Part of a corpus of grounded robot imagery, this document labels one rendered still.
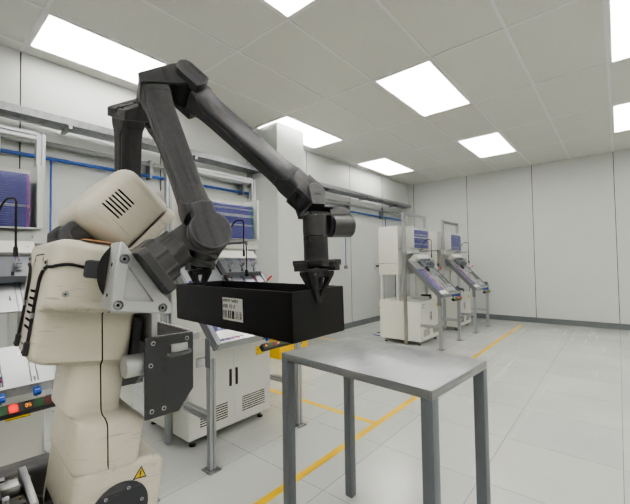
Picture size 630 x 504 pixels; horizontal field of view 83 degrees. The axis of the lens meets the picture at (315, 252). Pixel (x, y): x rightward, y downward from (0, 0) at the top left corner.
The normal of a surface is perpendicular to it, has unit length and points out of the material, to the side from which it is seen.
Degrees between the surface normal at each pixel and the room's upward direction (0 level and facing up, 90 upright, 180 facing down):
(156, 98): 80
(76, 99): 90
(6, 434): 90
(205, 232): 70
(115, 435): 90
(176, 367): 90
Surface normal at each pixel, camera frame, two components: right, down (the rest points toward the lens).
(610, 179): -0.65, -0.01
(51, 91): 0.76, -0.04
